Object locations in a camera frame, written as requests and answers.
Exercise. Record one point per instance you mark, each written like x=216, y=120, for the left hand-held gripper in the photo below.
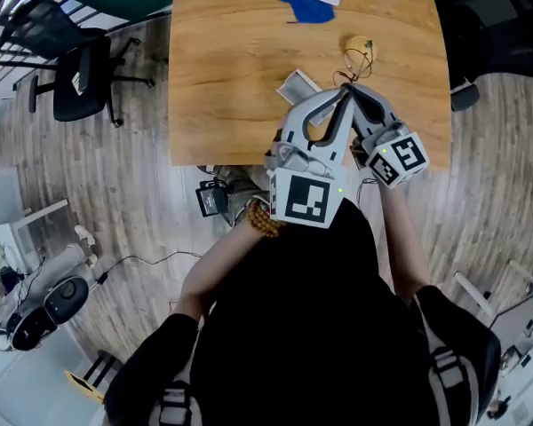
x=306, y=200

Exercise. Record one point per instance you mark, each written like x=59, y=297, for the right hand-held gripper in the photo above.
x=397, y=155

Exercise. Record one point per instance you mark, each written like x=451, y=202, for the grey glasses case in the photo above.
x=299, y=88

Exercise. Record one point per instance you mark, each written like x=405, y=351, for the person's left forearm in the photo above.
x=213, y=269

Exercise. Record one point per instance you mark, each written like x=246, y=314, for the person's right forearm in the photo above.
x=404, y=246

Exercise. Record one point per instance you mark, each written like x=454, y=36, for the person's left hand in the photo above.
x=280, y=128

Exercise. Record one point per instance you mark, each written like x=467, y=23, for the yellow round object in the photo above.
x=359, y=44

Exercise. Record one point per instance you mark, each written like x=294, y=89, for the person's grey trouser leg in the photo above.
x=242, y=189

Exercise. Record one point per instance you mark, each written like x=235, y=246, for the black power adapter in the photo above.
x=211, y=199

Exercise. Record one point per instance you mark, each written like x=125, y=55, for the person's black top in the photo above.
x=311, y=326

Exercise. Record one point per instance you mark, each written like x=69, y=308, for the black office chair with armrests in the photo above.
x=82, y=84

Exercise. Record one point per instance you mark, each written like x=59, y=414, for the black mesh-back chair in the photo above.
x=44, y=29

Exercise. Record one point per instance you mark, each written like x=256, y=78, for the white low cabinet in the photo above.
x=22, y=233

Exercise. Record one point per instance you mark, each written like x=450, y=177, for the black slatted stool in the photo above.
x=103, y=367

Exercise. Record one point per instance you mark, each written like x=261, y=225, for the yellow cardboard box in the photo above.
x=83, y=386

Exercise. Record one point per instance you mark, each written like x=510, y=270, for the white frame desk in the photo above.
x=522, y=313

